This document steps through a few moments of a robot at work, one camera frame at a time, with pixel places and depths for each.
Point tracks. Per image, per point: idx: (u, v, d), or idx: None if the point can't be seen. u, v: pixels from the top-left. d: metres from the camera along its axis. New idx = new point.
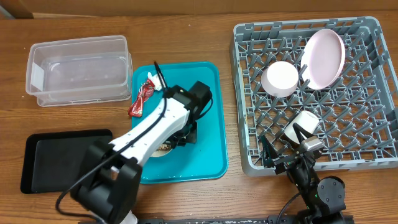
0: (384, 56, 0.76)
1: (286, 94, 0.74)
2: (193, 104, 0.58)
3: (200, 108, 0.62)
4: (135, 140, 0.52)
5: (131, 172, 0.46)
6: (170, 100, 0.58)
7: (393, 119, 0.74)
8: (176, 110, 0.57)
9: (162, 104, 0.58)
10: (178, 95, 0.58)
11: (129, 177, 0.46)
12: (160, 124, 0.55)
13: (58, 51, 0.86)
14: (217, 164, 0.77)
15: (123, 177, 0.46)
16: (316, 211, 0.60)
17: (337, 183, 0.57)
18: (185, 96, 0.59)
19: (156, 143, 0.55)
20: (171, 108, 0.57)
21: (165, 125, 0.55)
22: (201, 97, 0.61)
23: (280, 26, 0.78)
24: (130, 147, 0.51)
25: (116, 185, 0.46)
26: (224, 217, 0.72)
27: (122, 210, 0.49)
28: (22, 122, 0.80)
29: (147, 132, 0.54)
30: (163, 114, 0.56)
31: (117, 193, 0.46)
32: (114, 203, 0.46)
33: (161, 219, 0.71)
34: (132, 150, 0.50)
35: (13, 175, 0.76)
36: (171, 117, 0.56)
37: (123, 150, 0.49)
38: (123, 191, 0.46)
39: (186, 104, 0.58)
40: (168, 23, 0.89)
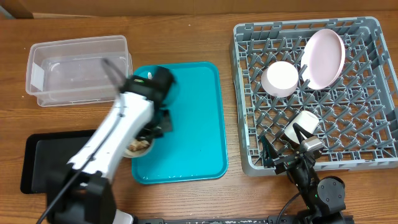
0: (384, 56, 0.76)
1: (286, 94, 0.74)
2: (153, 93, 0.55)
3: (165, 95, 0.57)
4: (95, 153, 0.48)
5: (96, 186, 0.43)
6: (125, 95, 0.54)
7: (393, 119, 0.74)
8: (135, 104, 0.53)
9: (119, 103, 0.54)
10: (135, 88, 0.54)
11: (96, 192, 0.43)
12: (122, 123, 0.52)
13: (58, 51, 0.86)
14: (217, 164, 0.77)
15: (91, 194, 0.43)
16: (316, 212, 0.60)
17: (337, 183, 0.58)
18: (142, 87, 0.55)
19: (124, 144, 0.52)
20: (130, 105, 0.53)
21: (129, 123, 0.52)
22: (164, 83, 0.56)
23: (280, 26, 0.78)
24: (91, 160, 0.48)
25: (87, 203, 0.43)
26: (224, 217, 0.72)
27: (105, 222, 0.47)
28: (22, 123, 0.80)
29: (108, 138, 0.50)
30: (122, 113, 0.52)
31: (91, 210, 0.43)
32: (91, 219, 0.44)
33: (161, 219, 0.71)
34: (94, 163, 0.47)
35: (13, 175, 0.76)
36: (131, 115, 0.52)
37: (84, 167, 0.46)
38: (96, 207, 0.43)
39: (145, 95, 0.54)
40: (168, 23, 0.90)
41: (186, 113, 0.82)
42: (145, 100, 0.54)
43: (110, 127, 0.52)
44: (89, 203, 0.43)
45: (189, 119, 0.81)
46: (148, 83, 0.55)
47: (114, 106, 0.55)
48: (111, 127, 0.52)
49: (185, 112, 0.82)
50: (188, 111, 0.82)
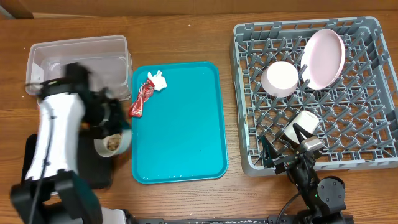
0: (384, 56, 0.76)
1: (287, 94, 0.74)
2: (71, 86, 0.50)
3: (86, 84, 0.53)
4: (48, 157, 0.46)
5: (63, 186, 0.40)
6: (48, 100, 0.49)
7: (393, 119, 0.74)
8: (63, 103, 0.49)
9: (46, 111, 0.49)
10: (53, 90, 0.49)
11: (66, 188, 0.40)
12: (57, 124, 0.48)
13: (58, 51, 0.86)
14: (217, 164, 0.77)
15: (64, 195, 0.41)
16: (316, 212, 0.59)
17: (337, 183, 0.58)
18: (60, 86, 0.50)
19: (71, 139, 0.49)
20: (57, 107, 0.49)
21: (64, 121, 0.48)
22: (76, 75, 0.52)
23: (280, 26, 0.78)
24: (48, 165, 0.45)
25: (67, 205, 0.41)
26: (224, 217, 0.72)
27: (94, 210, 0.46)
28: (22, 123, 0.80)
29: (51, 145, 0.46)
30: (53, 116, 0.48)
31: (73, 208, 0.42)
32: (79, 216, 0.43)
33: (161, 219, 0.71)
34: (51, 167, 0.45)
35: (14, 175, 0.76)
36: (64, 112, 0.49)
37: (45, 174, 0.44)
38: (76, 203, 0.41)
39: (64, 91, 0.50)
40: (168, 23, 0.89)
41: (185, 113, 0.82)
42: (68, 95, 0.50)
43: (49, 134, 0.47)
44: (67, 204, 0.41)
45: (189, 119, 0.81)
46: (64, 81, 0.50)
47: (40, 114, 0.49)
48: (48, 132, 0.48)
49: (184, 112, 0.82)
50: (187, 111, 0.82)
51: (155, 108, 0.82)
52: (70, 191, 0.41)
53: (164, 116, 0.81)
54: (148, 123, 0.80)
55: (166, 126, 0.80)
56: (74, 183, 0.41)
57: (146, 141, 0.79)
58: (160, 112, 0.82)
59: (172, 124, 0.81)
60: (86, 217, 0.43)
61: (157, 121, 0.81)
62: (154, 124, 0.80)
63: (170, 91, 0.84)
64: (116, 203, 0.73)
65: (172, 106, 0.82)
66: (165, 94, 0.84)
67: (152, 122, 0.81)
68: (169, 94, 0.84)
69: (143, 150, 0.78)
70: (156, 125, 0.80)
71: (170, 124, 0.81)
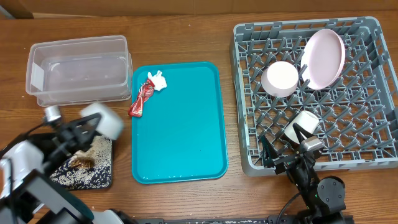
0: (384, 56, 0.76)
1: (286, 94, 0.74)
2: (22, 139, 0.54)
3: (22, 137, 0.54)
4: (13, 177, 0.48)
5: (30, 180, 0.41)
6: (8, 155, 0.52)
7: (393, 119, 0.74)
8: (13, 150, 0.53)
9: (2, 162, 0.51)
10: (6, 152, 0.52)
11: (36, 178, 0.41)
12: (15, 162, 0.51)
13: (58, 51, 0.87)
14: (217, 164, 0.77)
15: (35, 188, 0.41)
16: (316, 211, 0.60)
17: (337, 183, 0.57)
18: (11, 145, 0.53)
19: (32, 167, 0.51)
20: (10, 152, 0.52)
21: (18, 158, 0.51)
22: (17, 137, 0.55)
23: (280, 26, 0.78)
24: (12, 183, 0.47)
25: (41, 196, 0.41)
26: (224, 217, 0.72)
27: (81, 205, 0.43)
28: (22, 123, 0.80)
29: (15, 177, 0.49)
30: (9, 158, 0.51)
31: (50, 198, 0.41)
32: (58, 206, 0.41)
33: (161, 219, 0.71)
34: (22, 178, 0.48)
35: None
36: (18, 152, 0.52)
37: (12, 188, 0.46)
38: (51, 191, 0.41)
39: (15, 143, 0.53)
40: (168, 23, 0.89)
41: (186, 112, 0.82)
42: (19, 145, 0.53)
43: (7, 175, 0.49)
44: (42, 196, 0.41)
45: (189, 118, 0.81)
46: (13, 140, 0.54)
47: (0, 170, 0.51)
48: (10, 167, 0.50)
49: (185, 112, 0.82)
50: (187, 111, 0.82)
51: (155, 109, 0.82)
52: (40, 181, 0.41)
53: (164, 117, 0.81)
54: (148, 124, 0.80)
55: (166, 127, 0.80)
56: (41, 177, 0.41)
57: (146, 142, 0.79)
58: (160, 112, 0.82)
59: (173, 125, 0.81)
60: (68, 206, 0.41)
61: (158, 121, 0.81)
62: (153, 125, 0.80)
63: (170, 92, 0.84)
64: (116, 203, 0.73)
65: (171, 107, 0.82)
66: (165, 94, 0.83)
67: (151, 123, 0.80)
68: (169, 95, 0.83)
69: (143, 151, 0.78)
70: (156, 125, 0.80)
71: (171, 124, 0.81)
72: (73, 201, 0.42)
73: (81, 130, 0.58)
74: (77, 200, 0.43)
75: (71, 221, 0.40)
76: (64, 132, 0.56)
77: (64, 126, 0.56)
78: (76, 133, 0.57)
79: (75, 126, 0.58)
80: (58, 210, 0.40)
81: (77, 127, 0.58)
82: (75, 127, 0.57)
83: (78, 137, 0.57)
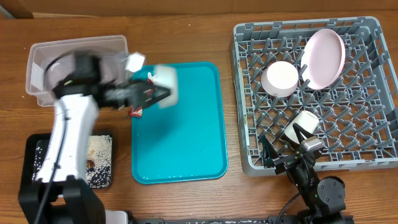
0: (384, 56, 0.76)
1: (286, 95, 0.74)
2: (89, 86, 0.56)
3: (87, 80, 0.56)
4: (60, 161, 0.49)
5: (71, 193, 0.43)
6: (64, 99, 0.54)
7: (393, 119, 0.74)
8: (75, 106, 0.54)
9: (58, 109, 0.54)
10: (73, 86, 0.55)
11: (77, 196, 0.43)
12: (71, 126, 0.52)
13: (58, 51, 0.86)
14: (217, 164, 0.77)
15: (70, 200, 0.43)
16: (316, 211, 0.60)
17: (337, 183, 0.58)
18: (75, 87, 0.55)
19: (81, 143, 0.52)
20: (69, 105, 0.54)
21: (76, 123, 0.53)
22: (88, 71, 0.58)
23: (280, 26, 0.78)
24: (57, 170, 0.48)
25: (71, 210, 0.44)
26: (224, 217, 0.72)
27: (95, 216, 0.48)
28: (22, 123, 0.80)
29: (64, 144, 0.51)
30: (65, 118, 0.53)
31: (79, 214, 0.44)
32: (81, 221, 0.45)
33: (161, 219, 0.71)
34: (62, 171, 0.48)
35: (13, 175, 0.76)
36: (76, 114, 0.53)
37: (53, 177, 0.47)
38: (82, 209, 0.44)
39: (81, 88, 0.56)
40: (168, 23, 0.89)
41: (186, 112, 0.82)
42: (83, 96, 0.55)
43: (57, 135, 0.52)
44: (73, 210, 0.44)
45: (189, 117, 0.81)
46: (76, 81, 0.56)
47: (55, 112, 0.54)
48: (61, 130, 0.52)
49: (185, 112, 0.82)
50: (187, 114, 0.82)
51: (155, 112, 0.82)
52: (78, 197, 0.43)
53: (164, 119, 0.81)
54: (148, 126, 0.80)
55: (166, 128, 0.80)
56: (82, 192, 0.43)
57: (146, 142, 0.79)
58: (160, 112, 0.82)
59: (173, 124, 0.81)
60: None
61: (157, 123, 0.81)
62: (153, 126, 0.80)
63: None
64: (116, 203, 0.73)
65: (171, 109, 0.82)
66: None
67: (151, 123, 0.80)
68: (168, 98, 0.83)
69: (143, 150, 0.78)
70: (156, 124, 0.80)
71: (171, 124, 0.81)
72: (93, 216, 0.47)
73: (145, 97, 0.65)
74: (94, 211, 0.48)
75: None
76: (135, 89, 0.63)
77: (137, 86, 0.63)
78: (140, 96, 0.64)
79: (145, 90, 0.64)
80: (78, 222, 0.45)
81: (145, 92, 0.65)
82: (143, 91, 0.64)
83: (138, 101, 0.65)
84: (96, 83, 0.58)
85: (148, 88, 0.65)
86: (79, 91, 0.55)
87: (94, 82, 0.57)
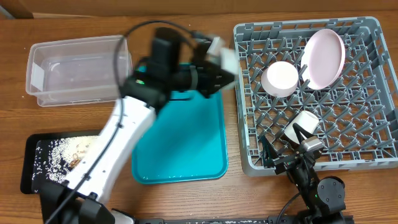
0: (384, 56, 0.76)
1: (286, 95, 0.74)
2: (157, 94, 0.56)
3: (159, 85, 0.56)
4: (90, 172, 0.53)
5: (89, 209, 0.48)
6: (125, 101, 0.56)
7: (393, 119, 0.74)
8: (135, 114, 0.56)
9: (118, 109, 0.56)
10: (139, 90, 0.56)
11: (91, 216, 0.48)
12: (122, 135, 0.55)
13: (58, 50, 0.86)
14: (217, 164, 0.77)
15: (85, 213, 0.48)
16: (316, 211, 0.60)
17: (337, 183, 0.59)
18: (144, 89, 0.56)
19: (124, 152, 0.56)
20: (128, 111, 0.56)
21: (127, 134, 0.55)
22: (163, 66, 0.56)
23: (280, 26, 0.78)
24: (86, 180, 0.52)
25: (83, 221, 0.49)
26: (224, 217, 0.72)
27: None
28: (22, 123, 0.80)
29: (106, 153, 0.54)
30: (118, 125, 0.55)
31: None
32: None
33: (161, 219, 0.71)
34: (90, 182, 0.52)
35: (13, 175, 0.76)
36: (130, 124, 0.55)
37: (79, 186, 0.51)
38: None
39: (147, 93, 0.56)
40: (168, 23, 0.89)
41: (186, 112, 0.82)
42: (145, 106, 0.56)
43: (109, 138, 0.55)
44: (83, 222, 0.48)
45: (190, 117, 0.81)
46: (149, 83, 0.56)
47: (114, 111, 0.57)
48: (110, 137, 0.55)
49: (185, 112, 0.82)
50: (188, 114, 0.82)
51: (163, 127, 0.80)
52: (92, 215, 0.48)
53: (171, 135, 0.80)
54: (155, 141, 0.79)
55: (173, 144, 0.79)
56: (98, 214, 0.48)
57: (152, 157, 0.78)
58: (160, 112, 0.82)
59: (173, 124, 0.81)
60: None
61: (164, 138, 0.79)
62: (161, 142, 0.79)
63: (178, 109, 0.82)
64: (116, 203, 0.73)
65: (180, 125, 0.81)
66: (173, 112, 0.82)
67: None
68: (178, 113, 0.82)
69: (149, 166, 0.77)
70: (157, 124, 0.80)
71: (171, 124, 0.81)
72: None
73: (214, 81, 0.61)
74: None
75: None
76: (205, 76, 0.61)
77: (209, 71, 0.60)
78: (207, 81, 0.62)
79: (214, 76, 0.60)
80: None
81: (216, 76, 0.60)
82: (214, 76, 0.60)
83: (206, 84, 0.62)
84: (165, 87, 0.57)
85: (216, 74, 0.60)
86: (145, 96, 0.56)
87: (164, 86, 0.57)
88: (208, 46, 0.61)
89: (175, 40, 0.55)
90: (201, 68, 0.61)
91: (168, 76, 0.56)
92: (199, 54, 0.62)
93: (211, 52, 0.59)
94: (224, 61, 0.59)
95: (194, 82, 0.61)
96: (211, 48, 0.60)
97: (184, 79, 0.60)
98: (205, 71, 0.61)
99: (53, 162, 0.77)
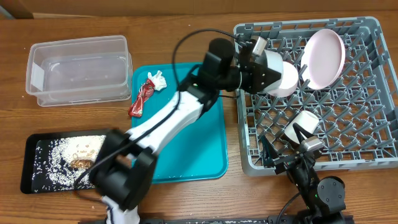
0: (384, 56, 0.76)
1: (286, 95, 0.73)
2: (206, 98, 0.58)
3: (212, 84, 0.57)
4: (151, 130, 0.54)
5: (150, 156, 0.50)
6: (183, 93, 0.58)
7: (393, 119, 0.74)
8: (191, 103, 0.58)
9: (176, 96, 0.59)
10: (191, 90, 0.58)
11: (145, 165, 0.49)
12: (176, 116, 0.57)
13: (58, 51, 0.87)
14: (217, 164, 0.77)
15: (141, 160, 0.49)
16: (316, 211, 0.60)
17: (337, 183, 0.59)
18: (196, 91, 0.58)
19: (172, 132, 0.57)
20: (185, 100, 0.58)
21: (181, 116, 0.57)
22: (216, 68, 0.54)
23: (280, 26, 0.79)
24: (146, 136, 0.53)
25: (135, 169, 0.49)
26: (224, 217, 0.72)
27: (135, 198, 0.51)
28: (22, 123, 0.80)
29: (161, 124, 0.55)
30: (176, 106, 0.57)
31: (136, 178, 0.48)
32: (129, 189, 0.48)
33: (161, 219, 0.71)
34: (148, 139, 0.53)
35: (13, 175, 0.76)
36: (185, 110, 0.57)
37: (140, 139, 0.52)
38: (141, 177, 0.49)
39: (199, 97, 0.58)
40: (168, 23, 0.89)
41: None
42: (198, 101, 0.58)
43: (165, 116, 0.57)
44: (135, 171, 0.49)
45: None
46: (202, 85, 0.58)
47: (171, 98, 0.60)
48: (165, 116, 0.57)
49: None
50: None
51: (184, 132, 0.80)
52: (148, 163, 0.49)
53: (192, 142, 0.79)
54: (173, 147, 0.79)
55: (191, 152, 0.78)
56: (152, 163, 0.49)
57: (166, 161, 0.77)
58: None
59: None
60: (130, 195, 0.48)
61: (183, 144, 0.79)
62: (180, 147, 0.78)
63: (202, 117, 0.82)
64: None
65: (200, 132, 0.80)
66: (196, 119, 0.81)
67: None
68: (200, 121, 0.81)
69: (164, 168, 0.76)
70: None
71: None
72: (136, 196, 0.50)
73: (261, 81, 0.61)
74: (139, 192, 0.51)
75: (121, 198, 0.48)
76: (252, 76, 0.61)
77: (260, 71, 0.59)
78: (255, 81, 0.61)
79: (262, 74, 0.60)
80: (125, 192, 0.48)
81: (264, 76, 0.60)
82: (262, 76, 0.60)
83: (254, 83, 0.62)
84: (214, 91, 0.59)
85: (265, 73, 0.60)
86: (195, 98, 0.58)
87: (214, 89, 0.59)
88: (252, 46, 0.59)
89: (228, 55, 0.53)
90: (247, 67, 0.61)
91: (221, 84, 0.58)
92: (244, 55, 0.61)
93: (255, 52, 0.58)
94: (267, 61, 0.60)
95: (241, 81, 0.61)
96: (255, 48, 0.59)
97: (232, 81, 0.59)
98: (251, 73, 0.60)
99: (53, 162, 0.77)
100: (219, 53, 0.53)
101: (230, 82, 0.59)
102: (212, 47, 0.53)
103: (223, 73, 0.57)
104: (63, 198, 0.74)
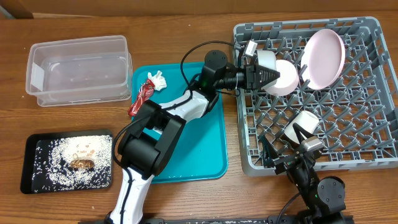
0: (384, 56, 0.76)
1: (286, 94, 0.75)
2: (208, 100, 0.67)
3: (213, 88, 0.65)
4: (176, 106, 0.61)
5: (179, 122, 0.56)
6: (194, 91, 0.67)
7: (393, 119, 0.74)
8: (201, 96, 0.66)
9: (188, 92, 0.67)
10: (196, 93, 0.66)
11: (176, 127, 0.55)
12: (190, 102, 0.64)
13: (58, 51, 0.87)
14: (218, 163, 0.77)
15: (170, 126, 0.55)
16: (316, 211, 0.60)
17: (337, 183, 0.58)
18: (202, 91, 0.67)
19: (188, 116, 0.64)
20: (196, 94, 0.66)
21: (195, 102, 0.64)
22: (212, 74, 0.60)
23: (280, 26, 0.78)
24: (172, 109, 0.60)
25: (165, 134, 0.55)
26: (224, 217, 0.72)
27: (163, 162, 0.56)
28: (22, 123, 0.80)
29: (181, 105, 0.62)
30: (191, 96, 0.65)
31: (166, 140, 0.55)
32: (160, 151, 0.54)
33: (161, 219, 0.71)
34: (175, 111, 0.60)
35: (13, 175, 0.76)
36: (197, 101, 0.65)
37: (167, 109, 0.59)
38: (170, 139, 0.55)
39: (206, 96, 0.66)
40: (168, 23, 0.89)
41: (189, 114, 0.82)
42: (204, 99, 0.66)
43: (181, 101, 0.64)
44: (165, 134, 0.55)
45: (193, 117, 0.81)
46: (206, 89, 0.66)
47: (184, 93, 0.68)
48: (182, 101, 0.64)
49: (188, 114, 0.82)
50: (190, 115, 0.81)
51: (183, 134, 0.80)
52: (176, 127, 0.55)
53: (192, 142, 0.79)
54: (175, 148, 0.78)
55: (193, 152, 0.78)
56: (181, 127, 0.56)
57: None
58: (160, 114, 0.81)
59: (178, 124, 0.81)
60: (161, 155, 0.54)
61: (183, 144, 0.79)
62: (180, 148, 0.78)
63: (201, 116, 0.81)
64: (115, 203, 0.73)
65: (200, 134, 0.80)
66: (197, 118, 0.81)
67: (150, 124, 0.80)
68: (199, 122, 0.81)
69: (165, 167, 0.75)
70: None
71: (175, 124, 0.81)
72: (164, 159, 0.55)
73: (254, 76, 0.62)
74: (166, 156, 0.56)
75: (152, 160, 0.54)
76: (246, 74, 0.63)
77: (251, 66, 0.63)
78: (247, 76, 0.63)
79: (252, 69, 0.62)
80: (157, 152, 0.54)
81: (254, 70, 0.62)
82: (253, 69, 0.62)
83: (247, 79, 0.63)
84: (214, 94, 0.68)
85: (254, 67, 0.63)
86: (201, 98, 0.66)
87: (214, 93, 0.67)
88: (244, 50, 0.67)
89: (221, 65, 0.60)
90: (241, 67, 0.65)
91: (221, 84, 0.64)
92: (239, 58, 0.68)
93: (248, 53, 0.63)
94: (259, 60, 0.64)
95: (237, 81, 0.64)
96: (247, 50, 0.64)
97: (229, 81, 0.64)
98: (245, 72, 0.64)
99: (53, 162, 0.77)
100: (212, 65, 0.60)
101: (227, 81, 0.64)
102: (207, 61, 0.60)
103: (221, 78, 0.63)
104: (63, 198, 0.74)
